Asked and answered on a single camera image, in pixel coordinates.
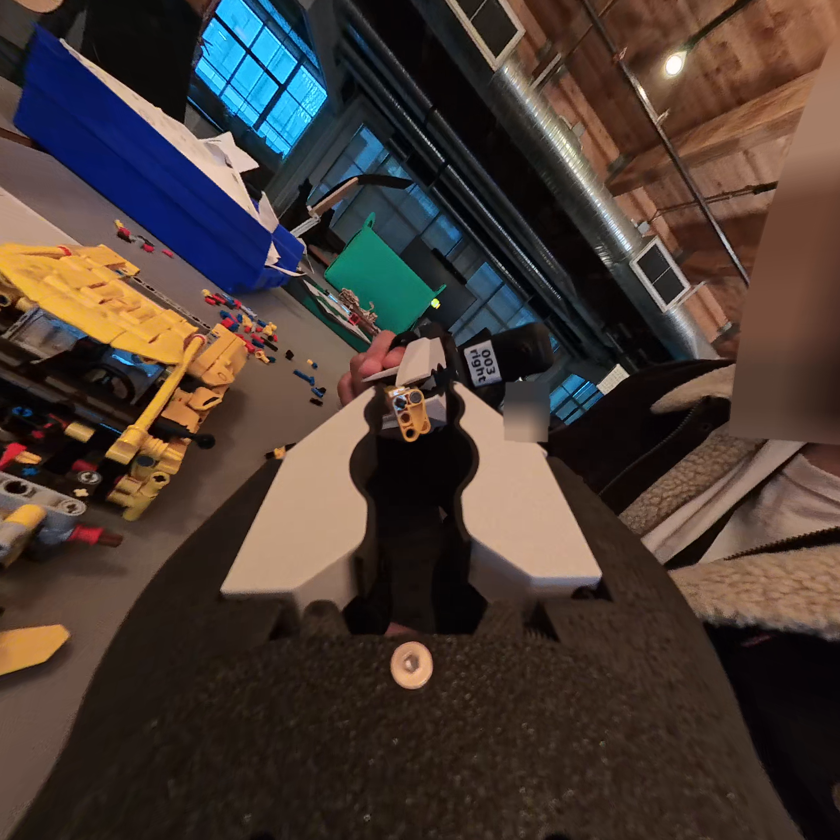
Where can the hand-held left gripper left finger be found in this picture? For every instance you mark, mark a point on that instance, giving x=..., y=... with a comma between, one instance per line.
x=295, y=525

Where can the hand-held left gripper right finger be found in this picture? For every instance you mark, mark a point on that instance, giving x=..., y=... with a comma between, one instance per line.
x=525, y=525

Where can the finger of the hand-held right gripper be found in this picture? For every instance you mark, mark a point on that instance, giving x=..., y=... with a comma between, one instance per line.
x=423, y=365

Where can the yellow brick wing piece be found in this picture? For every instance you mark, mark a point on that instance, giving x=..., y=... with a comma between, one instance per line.
x=408, y=412

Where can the grey desk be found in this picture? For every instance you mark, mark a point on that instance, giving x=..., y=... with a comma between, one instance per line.
x=197, y=525

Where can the curved black desk lamp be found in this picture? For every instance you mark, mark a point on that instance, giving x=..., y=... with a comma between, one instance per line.
x=348, y=197

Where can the person's right hand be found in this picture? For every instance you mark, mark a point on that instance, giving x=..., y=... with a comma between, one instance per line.
x=370, y=368

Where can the small tan brick model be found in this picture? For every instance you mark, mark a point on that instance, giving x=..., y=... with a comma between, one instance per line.
x=357, y=309

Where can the green plastic carry case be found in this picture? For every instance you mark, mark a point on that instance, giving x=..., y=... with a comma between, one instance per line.
x=381, y=276

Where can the scattered small brick pieces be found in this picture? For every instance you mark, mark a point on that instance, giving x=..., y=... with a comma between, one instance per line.
x=263, y=335

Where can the dark sherpa-lined jacket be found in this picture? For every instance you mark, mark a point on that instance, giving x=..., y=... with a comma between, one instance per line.
x=748, y=551

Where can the yellow toy brick car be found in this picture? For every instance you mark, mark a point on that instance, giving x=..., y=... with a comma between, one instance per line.
x=105, y=355

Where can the yellow black brick panel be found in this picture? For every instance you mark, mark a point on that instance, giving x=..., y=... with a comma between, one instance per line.
x=29, y=647

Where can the white crumpled papers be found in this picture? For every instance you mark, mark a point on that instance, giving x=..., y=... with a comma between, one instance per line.
x=210, y=151

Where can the blue plastic bin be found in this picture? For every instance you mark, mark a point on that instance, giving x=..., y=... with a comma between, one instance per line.
x=145, y=171

